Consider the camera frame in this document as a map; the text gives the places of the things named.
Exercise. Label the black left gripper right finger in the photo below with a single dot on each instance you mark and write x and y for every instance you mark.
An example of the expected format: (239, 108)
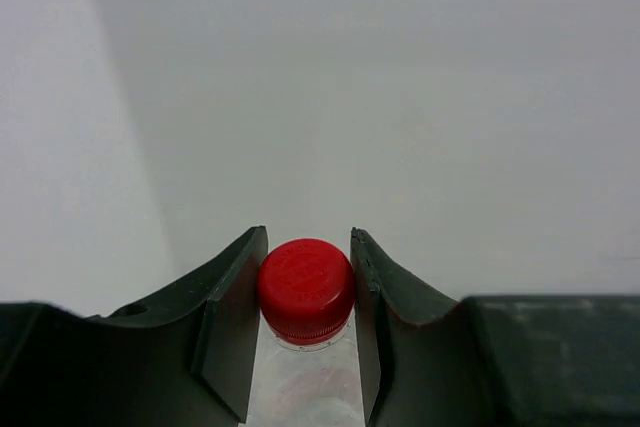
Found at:
(508, 360)

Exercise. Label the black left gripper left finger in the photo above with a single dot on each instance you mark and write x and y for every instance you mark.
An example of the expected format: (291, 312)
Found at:
(181, 356)

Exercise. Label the red label clear bottle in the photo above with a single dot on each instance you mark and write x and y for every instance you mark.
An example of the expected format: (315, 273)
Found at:
(306, 370)

